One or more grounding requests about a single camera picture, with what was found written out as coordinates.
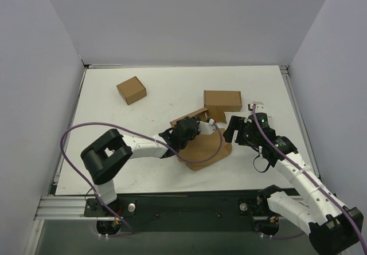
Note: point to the rectangular closed cardboard box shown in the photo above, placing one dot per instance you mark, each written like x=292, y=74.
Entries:
x=228, y=101

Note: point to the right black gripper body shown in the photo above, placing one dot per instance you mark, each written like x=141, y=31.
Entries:
x=239, y=130

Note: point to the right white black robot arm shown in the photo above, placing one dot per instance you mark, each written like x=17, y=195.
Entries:
x=331, y=226

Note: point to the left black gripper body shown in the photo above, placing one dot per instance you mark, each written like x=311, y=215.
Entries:
x=188, y=126

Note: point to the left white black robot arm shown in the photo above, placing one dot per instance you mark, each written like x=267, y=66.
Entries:
x=106, y=156

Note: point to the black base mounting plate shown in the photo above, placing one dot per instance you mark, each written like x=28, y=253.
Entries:
x=206, y=211

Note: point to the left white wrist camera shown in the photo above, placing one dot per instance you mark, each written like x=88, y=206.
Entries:
x=207, y=128

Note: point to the small square cardboard box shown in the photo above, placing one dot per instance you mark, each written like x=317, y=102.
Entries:
x=132, y=90

